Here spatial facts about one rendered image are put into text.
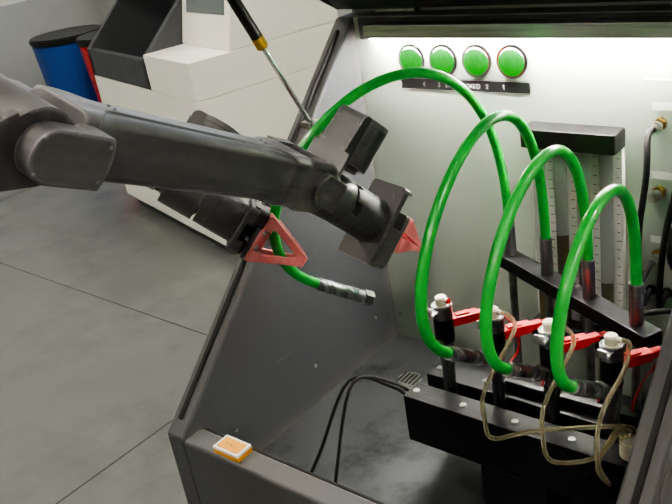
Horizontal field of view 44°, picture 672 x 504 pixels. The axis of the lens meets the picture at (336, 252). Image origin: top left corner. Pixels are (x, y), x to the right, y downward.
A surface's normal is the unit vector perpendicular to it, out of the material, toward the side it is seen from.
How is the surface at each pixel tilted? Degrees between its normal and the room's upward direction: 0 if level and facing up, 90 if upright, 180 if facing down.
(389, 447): 0
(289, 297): 90
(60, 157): 110
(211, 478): 90
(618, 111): 90
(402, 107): 90
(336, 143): 49
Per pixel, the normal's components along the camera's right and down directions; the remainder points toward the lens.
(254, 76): 0.59, 0.26
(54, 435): -0.15, -0.89
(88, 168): 0.78, 0.46
